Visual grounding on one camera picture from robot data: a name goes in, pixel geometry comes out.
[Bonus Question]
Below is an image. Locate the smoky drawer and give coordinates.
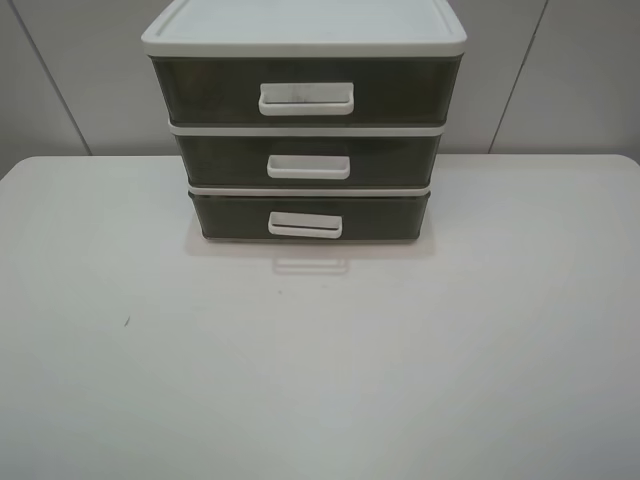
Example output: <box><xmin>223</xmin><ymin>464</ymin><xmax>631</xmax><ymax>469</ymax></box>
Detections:
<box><xmin>190</xmin><ymin>194</ymin><xmax>430</xmax><ymax>243</ymax></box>
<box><xmin>151</xmin><ymin>57</ymin><xmax>462</xmax><ymax>127</ymax></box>
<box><xmin>177</xmin><ymin>136</ymin><xmax>440</xmax><ymax>189</ymax></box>

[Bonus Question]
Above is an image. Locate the white plastic drawer cabinet frame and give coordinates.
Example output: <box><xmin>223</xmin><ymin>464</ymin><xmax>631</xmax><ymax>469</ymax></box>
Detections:
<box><xmin>140</xmin><ymin>0</ymin><xmax>469</xmax><ymax>244</ymax></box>

